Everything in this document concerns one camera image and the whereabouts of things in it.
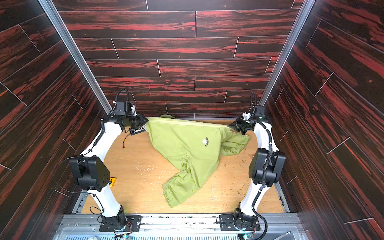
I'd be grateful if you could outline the green jacket with cartoon print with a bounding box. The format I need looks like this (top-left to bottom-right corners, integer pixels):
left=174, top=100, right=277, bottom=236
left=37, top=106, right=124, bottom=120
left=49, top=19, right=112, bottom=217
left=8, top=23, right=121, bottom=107
left=145, top=117, right=250, bottom=208

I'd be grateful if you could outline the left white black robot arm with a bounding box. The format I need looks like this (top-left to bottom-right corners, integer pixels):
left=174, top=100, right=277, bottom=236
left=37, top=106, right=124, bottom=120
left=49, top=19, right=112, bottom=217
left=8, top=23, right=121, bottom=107
left=69, top=115, right=148, bottom=231

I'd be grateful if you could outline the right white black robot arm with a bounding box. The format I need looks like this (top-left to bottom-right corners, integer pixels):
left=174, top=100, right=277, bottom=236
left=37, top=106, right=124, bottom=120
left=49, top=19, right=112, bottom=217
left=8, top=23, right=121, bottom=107
left=229, top=113, right=286, bottom=240

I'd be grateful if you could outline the yellow tape measure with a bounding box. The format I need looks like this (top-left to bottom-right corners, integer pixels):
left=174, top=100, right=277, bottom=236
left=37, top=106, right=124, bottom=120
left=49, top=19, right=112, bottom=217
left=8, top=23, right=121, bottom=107
left=109, top=178, right=117, bottom=188

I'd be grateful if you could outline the black battery pack with wires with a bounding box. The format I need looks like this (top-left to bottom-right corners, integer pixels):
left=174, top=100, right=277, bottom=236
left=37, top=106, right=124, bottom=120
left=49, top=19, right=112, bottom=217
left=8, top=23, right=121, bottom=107
left=122, top=127, right=146, bottom=149

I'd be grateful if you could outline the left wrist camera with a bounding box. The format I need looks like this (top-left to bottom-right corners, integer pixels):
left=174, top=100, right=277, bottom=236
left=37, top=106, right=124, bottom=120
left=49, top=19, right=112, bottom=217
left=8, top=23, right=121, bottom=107
left=110, top=89, right=136, bottom=118

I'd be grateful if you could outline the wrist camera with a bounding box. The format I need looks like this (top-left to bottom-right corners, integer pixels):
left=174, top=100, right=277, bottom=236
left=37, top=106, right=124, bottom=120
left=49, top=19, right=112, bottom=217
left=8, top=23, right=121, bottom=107
left=110, top=89, right=136, bottom=118
left=243, top=92, right=267, bottom=121

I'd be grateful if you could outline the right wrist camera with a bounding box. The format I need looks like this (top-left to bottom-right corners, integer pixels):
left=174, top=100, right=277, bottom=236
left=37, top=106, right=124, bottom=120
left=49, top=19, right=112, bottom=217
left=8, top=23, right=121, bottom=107
left=243, top=92, right=267, bottom=121

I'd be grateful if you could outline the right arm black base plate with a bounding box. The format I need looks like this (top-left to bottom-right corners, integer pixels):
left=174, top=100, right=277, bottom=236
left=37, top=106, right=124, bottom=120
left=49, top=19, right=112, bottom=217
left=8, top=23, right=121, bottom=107
left=216, top=214, right=261, bottom=232

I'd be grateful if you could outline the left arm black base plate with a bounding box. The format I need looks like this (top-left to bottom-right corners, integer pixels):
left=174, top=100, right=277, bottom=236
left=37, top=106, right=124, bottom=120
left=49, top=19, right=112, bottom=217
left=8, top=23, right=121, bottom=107
left=99, top=215, right=142, bottom=232

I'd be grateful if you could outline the metal front rail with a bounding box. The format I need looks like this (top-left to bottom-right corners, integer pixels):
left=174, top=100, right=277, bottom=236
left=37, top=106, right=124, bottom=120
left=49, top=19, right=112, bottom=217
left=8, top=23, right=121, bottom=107
left=53, top=214, right=309, bottom=240

